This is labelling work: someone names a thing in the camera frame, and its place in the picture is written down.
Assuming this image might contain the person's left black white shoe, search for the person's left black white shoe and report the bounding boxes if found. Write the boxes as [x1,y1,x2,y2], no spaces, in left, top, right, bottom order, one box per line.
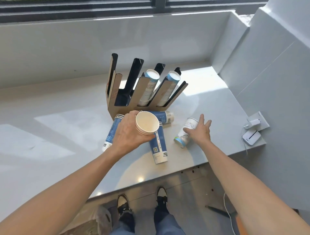
[117,193,133,216]

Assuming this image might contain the stack of plain paper cups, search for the stack of plain paper cups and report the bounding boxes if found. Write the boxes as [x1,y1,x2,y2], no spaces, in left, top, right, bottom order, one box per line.
[135,111,160,136]

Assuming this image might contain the white portable router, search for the white portable router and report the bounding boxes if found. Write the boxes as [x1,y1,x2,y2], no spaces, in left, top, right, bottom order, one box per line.
[242,130,262,147]

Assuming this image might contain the clear plastic bag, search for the clear plastic bag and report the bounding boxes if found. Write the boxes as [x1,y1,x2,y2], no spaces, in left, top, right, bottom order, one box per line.
[88,205,112,235]

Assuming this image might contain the white patterned paper cup stack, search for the white patterned paper cup stack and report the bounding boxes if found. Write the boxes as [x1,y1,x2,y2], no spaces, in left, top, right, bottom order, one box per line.
[173,118,198,148]

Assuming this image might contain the person's left hand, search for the person's left hand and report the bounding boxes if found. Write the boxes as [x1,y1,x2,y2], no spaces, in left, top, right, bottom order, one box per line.
[113,110,157,155]

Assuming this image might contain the person's right forearm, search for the person's right forearm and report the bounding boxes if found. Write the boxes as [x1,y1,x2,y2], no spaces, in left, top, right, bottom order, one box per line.
[201,141,310,235]

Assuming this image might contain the person's left jeans leg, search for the person's left jeans leg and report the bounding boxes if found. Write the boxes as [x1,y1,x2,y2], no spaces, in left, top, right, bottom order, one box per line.
[107,210,136,235]

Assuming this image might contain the white wall socket plate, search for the white wall socket plate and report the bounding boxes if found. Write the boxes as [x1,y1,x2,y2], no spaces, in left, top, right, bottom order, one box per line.
[247,111,270,131]

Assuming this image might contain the white charger cable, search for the white charger cable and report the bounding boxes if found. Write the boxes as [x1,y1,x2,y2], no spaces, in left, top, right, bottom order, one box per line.
[240,124,250,156]

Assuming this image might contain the person's right jeans leg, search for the person's right jeans leg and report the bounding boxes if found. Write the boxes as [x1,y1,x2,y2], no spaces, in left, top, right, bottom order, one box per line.
[154,208,186,235]

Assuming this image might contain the black rod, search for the black rod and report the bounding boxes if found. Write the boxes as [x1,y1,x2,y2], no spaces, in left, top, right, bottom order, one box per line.
[205,205,233,217]

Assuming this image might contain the blue sleeve of paper cups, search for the blue sleeve of paper cups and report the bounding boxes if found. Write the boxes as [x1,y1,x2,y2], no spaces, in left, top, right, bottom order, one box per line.
[148,125,169,165]
[145,110,175,127]
[101,113,125,153]

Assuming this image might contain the white sleeve of paper cups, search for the white sleeve of paper cups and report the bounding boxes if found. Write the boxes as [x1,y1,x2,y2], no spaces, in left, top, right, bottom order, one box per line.
[156,70,182,107]
[138,69,160,107]

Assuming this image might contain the person's jeans leg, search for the person's jeans leg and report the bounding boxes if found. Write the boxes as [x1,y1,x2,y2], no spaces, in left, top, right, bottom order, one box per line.
[107,210,136,235]
[154,208,186,235]

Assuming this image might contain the brown slotted cup holder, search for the brown slotted cup holder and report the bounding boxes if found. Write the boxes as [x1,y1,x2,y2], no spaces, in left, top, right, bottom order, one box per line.
[105,53,189,121]

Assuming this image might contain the person's black white shoe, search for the person's black white shoe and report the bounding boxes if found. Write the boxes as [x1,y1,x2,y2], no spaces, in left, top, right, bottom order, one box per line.
[155,186,169,211]
[117,193,133,216]

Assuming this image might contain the person's right black white shoe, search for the person's right black white shoe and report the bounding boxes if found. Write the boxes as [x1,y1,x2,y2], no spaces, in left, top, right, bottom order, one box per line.
[155,186,169,211]

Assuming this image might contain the person's left forearm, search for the person's left forearm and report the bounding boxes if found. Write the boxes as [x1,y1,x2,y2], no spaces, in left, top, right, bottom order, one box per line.
[0,145,119,235]

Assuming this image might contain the thin white floor cable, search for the thin white floor cable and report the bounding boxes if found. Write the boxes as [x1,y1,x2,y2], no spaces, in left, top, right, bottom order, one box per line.
[222,192,240,235]

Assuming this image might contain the dark window frame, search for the dark window frame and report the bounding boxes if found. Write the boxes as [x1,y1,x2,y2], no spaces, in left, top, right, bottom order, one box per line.
[0,0,269,24]

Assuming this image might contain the person's right hand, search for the person's right hand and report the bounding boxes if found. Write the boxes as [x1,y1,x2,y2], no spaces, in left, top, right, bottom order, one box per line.
[183,113,212,146]

